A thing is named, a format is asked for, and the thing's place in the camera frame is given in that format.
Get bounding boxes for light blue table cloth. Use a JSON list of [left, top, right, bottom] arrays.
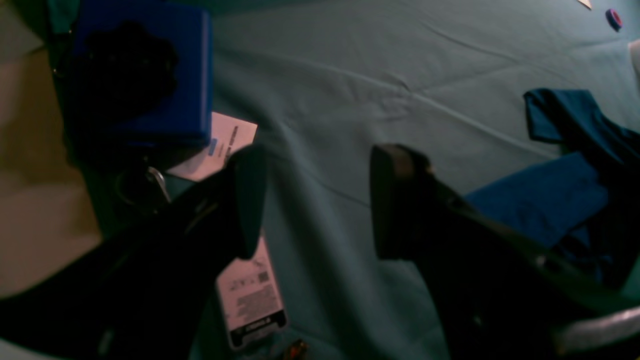
[[189, 0, 639, 360]]

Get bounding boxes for clear blister retail package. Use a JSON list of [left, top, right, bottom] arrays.
[[215, 232, 290, 351]]

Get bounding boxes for metal carabiner keys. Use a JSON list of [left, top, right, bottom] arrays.
[[114, 165, 171, 214]]

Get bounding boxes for white label card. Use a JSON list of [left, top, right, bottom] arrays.
[[167, 112, 258, 182]]

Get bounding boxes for dark blue t-shirt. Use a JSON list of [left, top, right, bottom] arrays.
[[465, 88, 639, 290]]

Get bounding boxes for purple tape roll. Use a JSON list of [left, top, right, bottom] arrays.
[[605, 8, 624, 32]]

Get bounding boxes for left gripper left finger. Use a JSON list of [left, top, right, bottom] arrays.
[[0, 145, 267, 360]]

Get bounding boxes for orange black utility knife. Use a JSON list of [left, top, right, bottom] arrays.
[[281, 339, 309, 360]]

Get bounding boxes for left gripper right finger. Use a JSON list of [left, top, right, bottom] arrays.
[[370, 144, 640, 360]]

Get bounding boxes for blue box with knob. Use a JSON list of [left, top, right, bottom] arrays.
[[66, 0, 213, 149]]

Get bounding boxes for white paper card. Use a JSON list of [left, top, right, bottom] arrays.
[[577, 0, 593, 10]]

